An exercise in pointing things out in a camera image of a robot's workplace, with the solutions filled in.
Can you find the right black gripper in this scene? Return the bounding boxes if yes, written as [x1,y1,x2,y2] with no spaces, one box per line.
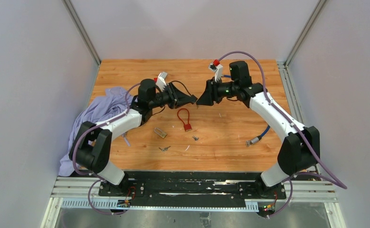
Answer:
[196,77,238,106]

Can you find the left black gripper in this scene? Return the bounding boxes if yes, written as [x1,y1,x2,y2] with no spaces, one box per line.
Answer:
[150,83,194,110]

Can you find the black cable lock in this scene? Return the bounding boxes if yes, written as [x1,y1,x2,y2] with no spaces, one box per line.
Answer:
[171,80,197,105]

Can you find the red cable lock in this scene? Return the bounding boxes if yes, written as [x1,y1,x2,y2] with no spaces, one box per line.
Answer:
[177,108,192,132]

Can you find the brass padlock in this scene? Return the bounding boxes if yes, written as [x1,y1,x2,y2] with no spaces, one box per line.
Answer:
[154,128,167,139]

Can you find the brass padlock keys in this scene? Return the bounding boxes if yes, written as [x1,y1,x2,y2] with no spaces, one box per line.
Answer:
[159,146,171,152]

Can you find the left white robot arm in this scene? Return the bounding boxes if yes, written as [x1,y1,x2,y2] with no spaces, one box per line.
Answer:
[69,79,197,196]

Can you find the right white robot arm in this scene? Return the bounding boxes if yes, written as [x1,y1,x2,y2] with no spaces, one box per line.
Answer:
[196,60,320,198]

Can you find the lavender cloth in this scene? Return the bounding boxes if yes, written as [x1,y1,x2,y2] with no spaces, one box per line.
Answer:
[58,86,133,177]

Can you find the blue cable lock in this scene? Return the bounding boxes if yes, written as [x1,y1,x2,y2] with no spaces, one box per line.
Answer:
[223,75,271,147]

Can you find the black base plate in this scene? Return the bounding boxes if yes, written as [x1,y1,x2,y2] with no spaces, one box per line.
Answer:
[98,171,286,208]

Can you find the aluminium frame rails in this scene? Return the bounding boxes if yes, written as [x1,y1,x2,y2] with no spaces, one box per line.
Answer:
[42,177,346,228]

